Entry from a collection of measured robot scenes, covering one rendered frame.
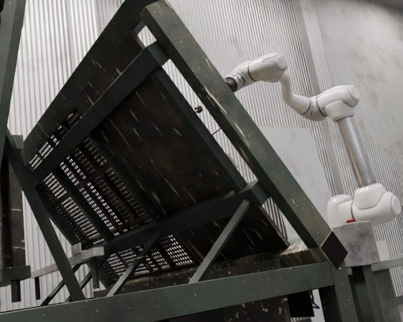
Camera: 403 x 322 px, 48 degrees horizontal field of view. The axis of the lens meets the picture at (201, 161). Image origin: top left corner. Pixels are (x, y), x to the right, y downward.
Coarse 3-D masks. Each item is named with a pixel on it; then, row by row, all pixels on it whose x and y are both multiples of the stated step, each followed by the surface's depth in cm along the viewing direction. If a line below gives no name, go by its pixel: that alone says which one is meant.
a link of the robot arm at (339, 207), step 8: (336, 200) 249; (344, 200) 248; (352, 200) 248; (328, 208) 252; (336, 208) 248; (344, 208) 245; (328, 216) 252; (336, 216) 247; (344, 216) 244; (328, 224) 254; (336, 224) 247
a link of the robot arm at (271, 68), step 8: (264, 56) 208; (272, 56) 205; (280, 56) 204; (256, 64) 209; (264, 64) 206; (272, 64) 204; (280, 64) 204; (256, 72) 210; (264, 72) 207; (272, 72) 206; (280, 72) 206; (256, 80) 216; (264, 80) 213; (272, 80) 213; (280, 80) 217; (288, 80) 220; (288, 88) 226; (288, 96) 236; (296, 96) 244; (304, 96) 250; (288, 104) 244; (296, 104) 244; (304, 104) 246; (304, 112) 249
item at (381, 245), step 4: (380, 240) 243; (384, 240) 245; (380, 244) 242; (384, 244) 244; (380, 248) 241; (384, 248) 243; (380, 252) 240; (384, 252) 242; (380, 256) 239; (384, 256) 241; (388, 256) 243
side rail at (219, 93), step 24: (168, 24) 166; (168, 48) 167; (192, 48) 169; (192, 72) 166; (216, 72) 172; (216, 96) 168; (216, 120) 172; (240, 120) 171; (240, 144) 171; (264, 144) 175; (264, 168) 171; (288, 192) 174; (288, 216) 176; (312, 216) 177; (312, 240) 175
